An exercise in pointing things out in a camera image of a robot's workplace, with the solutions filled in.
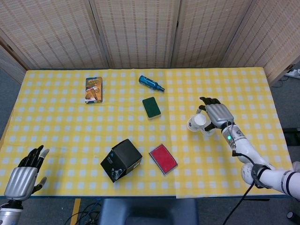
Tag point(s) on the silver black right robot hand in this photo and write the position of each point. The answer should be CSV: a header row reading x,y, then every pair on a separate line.
x,y
220,114

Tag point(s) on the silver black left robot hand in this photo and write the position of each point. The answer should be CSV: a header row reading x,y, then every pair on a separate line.
x,y
21,182

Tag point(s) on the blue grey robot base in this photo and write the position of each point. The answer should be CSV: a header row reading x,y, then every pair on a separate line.
x,y
147,212

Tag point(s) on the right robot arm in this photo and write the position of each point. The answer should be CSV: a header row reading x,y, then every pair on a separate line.
x,y
246,143

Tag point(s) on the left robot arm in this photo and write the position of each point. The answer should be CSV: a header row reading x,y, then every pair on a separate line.
x,y
9,214

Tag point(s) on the yellow checked tablecloth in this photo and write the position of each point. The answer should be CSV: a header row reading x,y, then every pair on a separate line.
x,y
58,131
246,89

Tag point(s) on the yellow floor tape strip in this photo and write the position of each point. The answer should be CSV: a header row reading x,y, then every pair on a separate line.
x,y
76,211

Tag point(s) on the green yellow sponge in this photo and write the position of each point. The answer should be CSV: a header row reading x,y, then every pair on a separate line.
x,y
151,106

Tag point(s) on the red flat case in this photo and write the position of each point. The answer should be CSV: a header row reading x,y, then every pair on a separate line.
x,y
163,159

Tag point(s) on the blue spray bottle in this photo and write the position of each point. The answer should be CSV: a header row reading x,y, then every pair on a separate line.
x,y
148,82

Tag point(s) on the woven folding screen panel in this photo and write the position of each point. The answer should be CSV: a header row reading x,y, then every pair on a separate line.
x,y
54,32
269,39
9,65
138,32
206,32

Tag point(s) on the white power strip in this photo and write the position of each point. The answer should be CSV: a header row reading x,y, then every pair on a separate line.
x,y
293,73

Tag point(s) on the black cardboard box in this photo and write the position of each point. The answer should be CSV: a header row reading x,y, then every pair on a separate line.
x,y
124,154

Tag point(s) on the orange snack box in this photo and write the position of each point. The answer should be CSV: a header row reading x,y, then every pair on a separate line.
x,y
94,90

